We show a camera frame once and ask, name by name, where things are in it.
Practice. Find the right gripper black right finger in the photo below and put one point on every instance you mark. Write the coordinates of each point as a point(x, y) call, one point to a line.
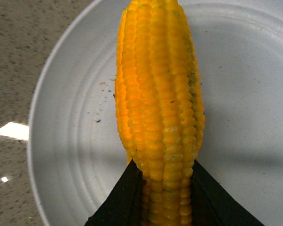
point(212, 205)

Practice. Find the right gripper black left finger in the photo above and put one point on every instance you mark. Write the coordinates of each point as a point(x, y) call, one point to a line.
point(123, 205)

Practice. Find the yellow corn cob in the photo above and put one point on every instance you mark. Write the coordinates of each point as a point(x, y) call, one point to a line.
point(159, 108)

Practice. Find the light blue plastic plate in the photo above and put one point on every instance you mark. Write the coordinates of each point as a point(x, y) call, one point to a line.
point(75, 156)

